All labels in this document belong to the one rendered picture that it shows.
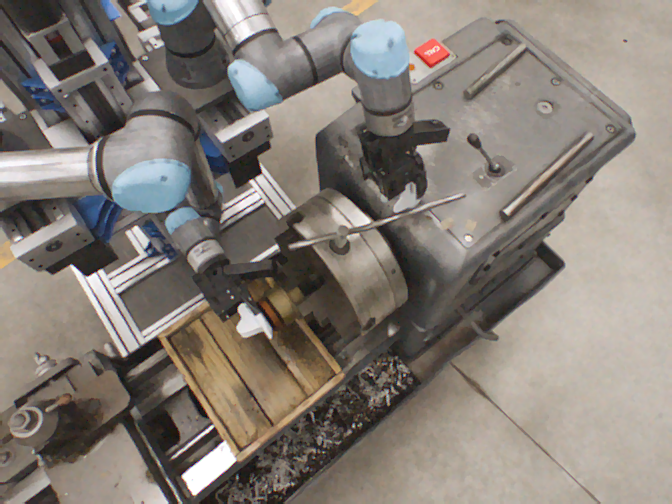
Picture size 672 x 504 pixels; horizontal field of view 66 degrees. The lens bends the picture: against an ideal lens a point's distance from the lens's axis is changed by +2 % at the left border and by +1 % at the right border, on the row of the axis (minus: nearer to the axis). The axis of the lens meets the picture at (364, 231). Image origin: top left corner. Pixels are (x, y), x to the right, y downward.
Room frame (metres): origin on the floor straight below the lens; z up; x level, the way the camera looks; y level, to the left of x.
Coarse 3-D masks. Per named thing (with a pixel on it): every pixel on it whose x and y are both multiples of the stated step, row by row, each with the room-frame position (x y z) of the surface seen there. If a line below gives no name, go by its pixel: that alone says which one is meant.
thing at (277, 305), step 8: (272, 288) 0.34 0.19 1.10; (280, 288) 0.34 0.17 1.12; (296, 288) 0.34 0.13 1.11; (272, 296) 0.32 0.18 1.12; (280, 296) 0.32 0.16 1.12; (288, 296) 0.32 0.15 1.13; (296, 296) 0.33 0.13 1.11; (304, 296) 0.33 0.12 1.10; (256, 304) 0.30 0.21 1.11; (264, 304) 0.30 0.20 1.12; (272, 304) 0.30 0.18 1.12; (280, 304) 0.30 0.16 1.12; (288, 304) 0.30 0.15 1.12; (296, 304) 0.31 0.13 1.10; (264, 312) 0.28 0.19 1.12; (272, 312) 0.29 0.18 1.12; (280, 312) 0.29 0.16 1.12; (288, 312) 0.29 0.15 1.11; (296, 312) 0.29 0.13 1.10; (272, 320) 0.27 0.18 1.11; (280, 320) 0.28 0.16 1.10; (288, 320) 0.28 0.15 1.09; (272, 328) 0.26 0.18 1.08
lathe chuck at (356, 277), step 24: (288, 216) 0.47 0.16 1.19; (312, 216) 0.46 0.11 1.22; (336, 216) 0.46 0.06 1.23; (360, 240) 0.41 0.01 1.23; (336, 264) 0.36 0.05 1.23; (360, 264) 0.37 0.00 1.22; (336, 288) 0.33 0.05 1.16; (360, 288) 0.32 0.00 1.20; (384, 288) 0.34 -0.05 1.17; (360, 312) 0.29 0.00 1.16; (384, 312) 0.31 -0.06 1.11
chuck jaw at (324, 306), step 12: (324, 288) 0.35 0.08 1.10; (312, 300) 0.32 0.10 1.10; (324, 300) 0.32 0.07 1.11; (336, 300) 0.32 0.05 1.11; (300, 312) 0.29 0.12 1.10; (312, 312) 0.30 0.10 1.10; (324, 312) 0.30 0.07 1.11; (336, 312) 0.30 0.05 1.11; (348, 312) 0.30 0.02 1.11; (324, 324) 0.28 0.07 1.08; (336, 324) 0.27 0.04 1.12; (348, 324) 0.27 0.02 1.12; (360, 324) 0.27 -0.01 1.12
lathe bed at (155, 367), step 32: (384, 320) 0.36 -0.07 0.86; (160, 352) 0.24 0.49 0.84; (352, 352) 0.27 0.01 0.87; (128, 384) 0.16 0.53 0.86; (160, 384) 0.16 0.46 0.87; (160, 416) 0.10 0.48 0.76; (192, 416) 0.10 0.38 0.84; (160, 448) 0.02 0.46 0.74; (192, 448) 0.03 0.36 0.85; (224, 448) 0.03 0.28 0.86; (32, 480) -0.06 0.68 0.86; (224, 480) -0.04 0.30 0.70
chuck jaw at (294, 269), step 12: (300, 216) 0.47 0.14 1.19; (288, 228) 0.45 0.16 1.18; (276, 240) 0.42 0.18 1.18; (288, 240) 0.42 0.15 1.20; (288, 252) 0.40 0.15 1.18; (300, 252) 0.40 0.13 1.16; (288, 264) 0.38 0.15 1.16; (300, 264) 0.38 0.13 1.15; (312, 264) 0.39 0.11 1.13; (276, 276) 0.36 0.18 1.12; (288, 276) 0.36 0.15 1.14; (300, 276) 0.36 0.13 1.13; (288, 288) 0.34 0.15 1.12
